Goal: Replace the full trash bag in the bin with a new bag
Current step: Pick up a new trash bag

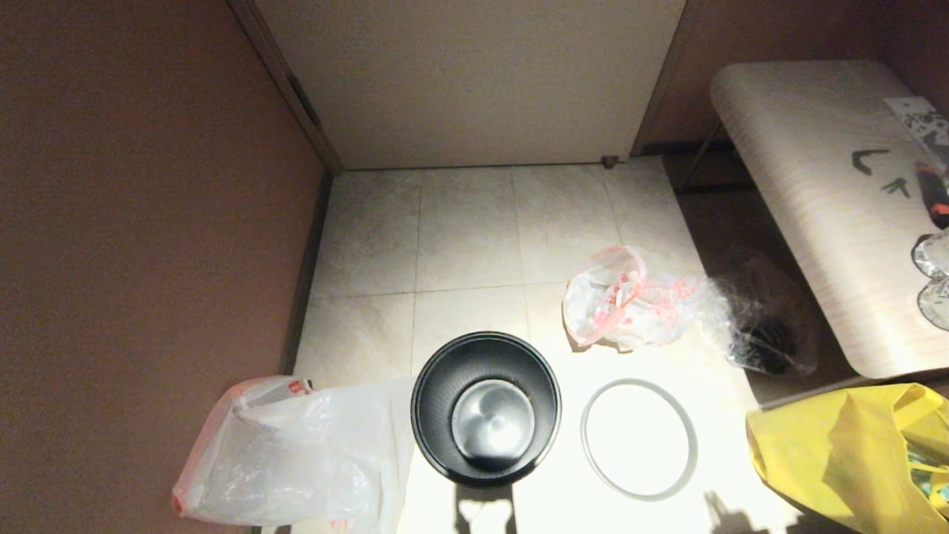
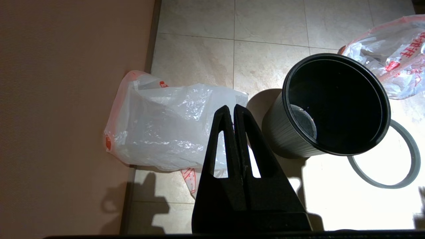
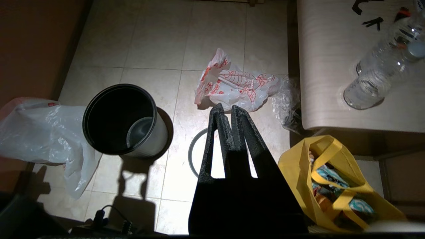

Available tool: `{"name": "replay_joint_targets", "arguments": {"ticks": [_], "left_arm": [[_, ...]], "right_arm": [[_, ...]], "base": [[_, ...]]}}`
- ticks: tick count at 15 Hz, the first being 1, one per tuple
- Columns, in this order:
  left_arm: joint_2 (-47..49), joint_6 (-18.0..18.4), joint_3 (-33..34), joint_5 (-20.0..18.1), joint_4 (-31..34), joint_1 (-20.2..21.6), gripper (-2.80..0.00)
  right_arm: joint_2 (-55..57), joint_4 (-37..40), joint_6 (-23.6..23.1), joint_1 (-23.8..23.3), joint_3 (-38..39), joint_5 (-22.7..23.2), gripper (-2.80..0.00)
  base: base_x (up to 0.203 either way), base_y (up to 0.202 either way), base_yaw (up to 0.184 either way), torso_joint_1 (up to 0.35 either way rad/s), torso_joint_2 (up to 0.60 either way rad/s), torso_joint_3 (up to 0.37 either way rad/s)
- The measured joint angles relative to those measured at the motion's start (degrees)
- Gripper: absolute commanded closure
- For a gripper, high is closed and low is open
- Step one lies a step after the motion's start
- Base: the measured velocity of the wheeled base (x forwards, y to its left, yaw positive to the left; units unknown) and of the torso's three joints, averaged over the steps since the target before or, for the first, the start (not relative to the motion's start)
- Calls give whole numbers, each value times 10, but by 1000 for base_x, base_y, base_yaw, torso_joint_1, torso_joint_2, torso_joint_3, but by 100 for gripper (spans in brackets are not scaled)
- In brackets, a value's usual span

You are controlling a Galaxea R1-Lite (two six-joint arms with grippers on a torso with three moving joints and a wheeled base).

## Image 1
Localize black red handle screwdriver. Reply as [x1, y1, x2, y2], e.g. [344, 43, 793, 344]
[915, 162, 949, 229]

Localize black round trash bin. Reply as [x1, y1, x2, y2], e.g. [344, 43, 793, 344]
[410, 330, 563, 489]

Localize clear shiny glass item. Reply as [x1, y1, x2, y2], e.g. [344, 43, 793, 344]
[916, 280, 949, 332]
[910, 231, 949, 281]

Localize white door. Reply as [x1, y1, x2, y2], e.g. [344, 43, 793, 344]
[252, 0, 687, 171]

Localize white trash bag red trim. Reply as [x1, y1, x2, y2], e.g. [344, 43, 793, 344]
[171, 375, 416, 534]

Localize red-printed plastic bag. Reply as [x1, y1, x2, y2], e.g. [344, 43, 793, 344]
[561, 245, 705, 352]

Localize clear plastic bag dark contents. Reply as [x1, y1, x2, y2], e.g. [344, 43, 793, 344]
[701, 252, 820, 375]

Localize yellow plastic bag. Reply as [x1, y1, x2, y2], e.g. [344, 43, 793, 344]
[745, 382, 949, 534]

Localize teal printed package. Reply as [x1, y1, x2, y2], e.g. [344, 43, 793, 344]
[906, 444, 949, 514]

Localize light wood-grain table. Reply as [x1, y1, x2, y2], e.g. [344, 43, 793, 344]
[678, 59, 949, 380]

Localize white patterned paper sheet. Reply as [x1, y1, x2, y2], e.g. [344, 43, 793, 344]
[884, 95, 949, 160]

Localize grey bin rim ring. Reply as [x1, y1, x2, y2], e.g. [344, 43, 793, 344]
[581, 377, 699, 502]

